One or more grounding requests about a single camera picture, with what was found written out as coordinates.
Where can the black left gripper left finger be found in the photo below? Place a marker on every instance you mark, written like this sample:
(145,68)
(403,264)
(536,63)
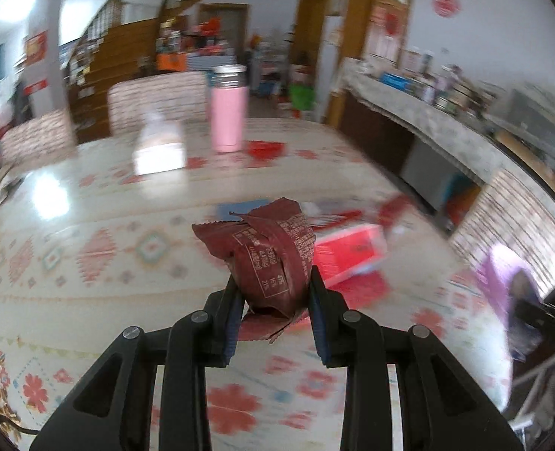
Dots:
(110,408)

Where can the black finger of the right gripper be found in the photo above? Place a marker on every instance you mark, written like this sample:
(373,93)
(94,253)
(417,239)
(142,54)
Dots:
(539,316)

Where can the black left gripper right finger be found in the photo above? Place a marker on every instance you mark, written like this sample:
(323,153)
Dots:
(442,407)

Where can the red white KFC box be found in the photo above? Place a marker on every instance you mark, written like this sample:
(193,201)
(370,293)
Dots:
(346,250)

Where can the dark red snack wrapper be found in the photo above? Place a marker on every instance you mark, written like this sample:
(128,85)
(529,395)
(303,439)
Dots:
(269,252)

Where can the patterned chair right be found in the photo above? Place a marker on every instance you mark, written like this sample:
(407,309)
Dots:
(507,212)

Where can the patterned chair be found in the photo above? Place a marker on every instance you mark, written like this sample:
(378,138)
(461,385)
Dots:
(174,95)
(43,138)
(507,212)

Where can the long covered sideboard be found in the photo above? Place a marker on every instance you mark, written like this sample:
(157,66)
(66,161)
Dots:
(386,124)

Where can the white tissue pack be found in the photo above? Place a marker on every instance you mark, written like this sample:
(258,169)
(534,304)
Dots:
(160,146)

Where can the patterned chair left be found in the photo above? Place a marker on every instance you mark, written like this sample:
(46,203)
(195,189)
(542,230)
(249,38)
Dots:
(43,138)

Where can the red crumpled paper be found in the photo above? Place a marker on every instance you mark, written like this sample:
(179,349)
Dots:
(265,151)

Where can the patterned chair far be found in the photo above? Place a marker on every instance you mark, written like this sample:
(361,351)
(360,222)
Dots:
(174,95)

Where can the pink thermos bottle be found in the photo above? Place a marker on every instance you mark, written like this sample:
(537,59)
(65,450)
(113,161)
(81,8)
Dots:
(229,94)

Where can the wooden staircase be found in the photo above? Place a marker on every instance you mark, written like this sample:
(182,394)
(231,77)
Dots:
(117,45)

